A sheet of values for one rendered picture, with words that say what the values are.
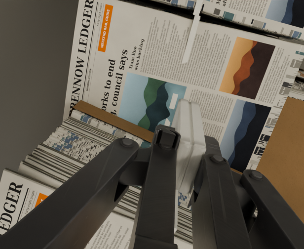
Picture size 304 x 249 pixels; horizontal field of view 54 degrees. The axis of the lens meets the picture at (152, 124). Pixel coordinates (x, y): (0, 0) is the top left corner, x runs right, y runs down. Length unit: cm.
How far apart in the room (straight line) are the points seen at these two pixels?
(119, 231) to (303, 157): 62
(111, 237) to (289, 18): 40
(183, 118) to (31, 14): 133
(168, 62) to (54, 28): 99
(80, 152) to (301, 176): 65
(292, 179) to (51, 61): 110
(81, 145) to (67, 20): 104
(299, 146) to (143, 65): 50
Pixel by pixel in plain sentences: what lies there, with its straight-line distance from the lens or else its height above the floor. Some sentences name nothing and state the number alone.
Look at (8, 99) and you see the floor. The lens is 163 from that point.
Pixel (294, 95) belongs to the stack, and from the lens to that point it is 81.
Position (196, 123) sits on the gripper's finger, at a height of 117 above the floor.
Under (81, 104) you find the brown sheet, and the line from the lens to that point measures 53.
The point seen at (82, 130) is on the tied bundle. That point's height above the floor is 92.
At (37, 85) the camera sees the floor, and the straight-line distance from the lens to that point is 153.
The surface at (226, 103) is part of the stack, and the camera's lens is 53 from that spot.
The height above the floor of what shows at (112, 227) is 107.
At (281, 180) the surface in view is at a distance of 90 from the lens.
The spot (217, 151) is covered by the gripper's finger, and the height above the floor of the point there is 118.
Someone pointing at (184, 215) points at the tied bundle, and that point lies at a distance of 40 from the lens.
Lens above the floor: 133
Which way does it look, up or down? 67 degrees down
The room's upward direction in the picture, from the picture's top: 166 degrees counter-clockwise
